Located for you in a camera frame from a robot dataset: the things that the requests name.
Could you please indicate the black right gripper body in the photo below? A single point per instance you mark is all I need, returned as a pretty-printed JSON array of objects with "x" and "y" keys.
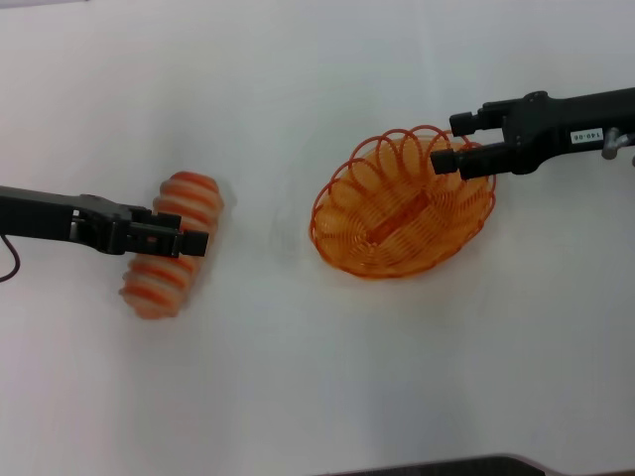
[{"x": 550, "y": 126}]

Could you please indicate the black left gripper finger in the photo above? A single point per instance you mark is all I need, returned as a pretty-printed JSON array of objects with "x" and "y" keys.
[
  {"x": 166, "y": 221},
  {"x": 164, "y": 240}
]

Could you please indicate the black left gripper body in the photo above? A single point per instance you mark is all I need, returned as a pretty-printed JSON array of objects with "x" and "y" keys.
[{"x": 59, "y": 215}]

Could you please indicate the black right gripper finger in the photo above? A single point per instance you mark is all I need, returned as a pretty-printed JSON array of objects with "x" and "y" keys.
[
  {"x": 469, "y": 123},
  {"x": 481, "y": 161}
]

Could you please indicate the orange striped twisted bread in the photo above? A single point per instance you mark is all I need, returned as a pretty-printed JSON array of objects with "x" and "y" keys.
[{"x": 193, "y": 196}]

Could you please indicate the orange woven plastic basket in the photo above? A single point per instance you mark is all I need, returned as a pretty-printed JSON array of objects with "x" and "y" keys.
[{"x": 397, "y": 223}]

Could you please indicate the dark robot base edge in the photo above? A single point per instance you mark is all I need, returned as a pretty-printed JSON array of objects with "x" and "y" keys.
[{"x": 496, "y": 467}]

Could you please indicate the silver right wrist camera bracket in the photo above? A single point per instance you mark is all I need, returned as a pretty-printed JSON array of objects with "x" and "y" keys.
[{"x": 615, "y": 141}]

